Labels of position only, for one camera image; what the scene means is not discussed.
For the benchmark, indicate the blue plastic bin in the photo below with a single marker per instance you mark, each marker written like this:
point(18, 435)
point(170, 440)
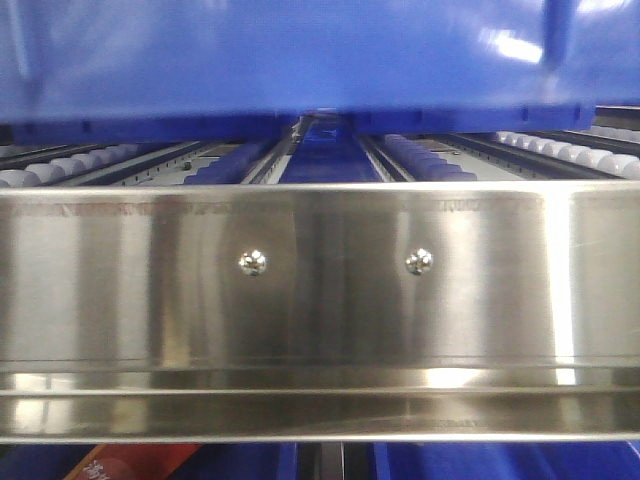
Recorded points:
point(129, 71)

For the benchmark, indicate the blue lower bin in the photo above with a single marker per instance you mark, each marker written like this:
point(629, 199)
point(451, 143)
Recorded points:
point(353, 460)

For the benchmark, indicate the left silver screw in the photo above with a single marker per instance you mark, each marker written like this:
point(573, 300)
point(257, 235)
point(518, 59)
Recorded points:
point(253, 263)

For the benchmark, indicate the silver screw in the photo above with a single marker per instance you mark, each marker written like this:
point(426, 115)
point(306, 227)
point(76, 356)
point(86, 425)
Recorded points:
point(419, 261)
point(253, 263)

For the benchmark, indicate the white roller track rack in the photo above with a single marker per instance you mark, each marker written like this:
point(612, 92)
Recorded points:
point(324, 151)

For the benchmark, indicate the right silver screw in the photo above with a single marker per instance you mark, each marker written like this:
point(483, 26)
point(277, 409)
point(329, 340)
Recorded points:
point(419, 261)

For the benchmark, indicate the red printed box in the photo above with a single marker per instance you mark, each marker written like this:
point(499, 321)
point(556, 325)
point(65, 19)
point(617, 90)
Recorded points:
point(133, 461)

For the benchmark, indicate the stainless steel shelf front rail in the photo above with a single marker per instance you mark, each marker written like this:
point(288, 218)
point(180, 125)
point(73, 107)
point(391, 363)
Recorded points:
point(127, 318)

